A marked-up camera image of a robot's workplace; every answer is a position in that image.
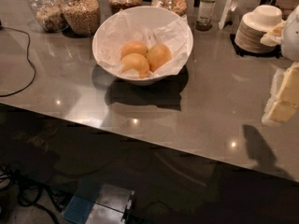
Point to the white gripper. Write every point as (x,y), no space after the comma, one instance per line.
(291,39)

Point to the orange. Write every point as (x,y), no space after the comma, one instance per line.
(157,56)
(138,62)
(134,47)

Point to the white bowl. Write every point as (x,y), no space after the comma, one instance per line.
(141,80)

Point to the black mat under saucers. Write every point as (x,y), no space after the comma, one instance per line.
(276,53)

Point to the stack of white saucers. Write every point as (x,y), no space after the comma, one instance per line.
(248,35)

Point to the white cup on saucers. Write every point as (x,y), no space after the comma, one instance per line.
(265,16)

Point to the blue and metal floor box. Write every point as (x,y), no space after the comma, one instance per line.
(99,204)

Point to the leftmost glass cereal jar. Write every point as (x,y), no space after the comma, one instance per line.
(49,14)

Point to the white stand post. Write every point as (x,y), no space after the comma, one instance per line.
(225,14)

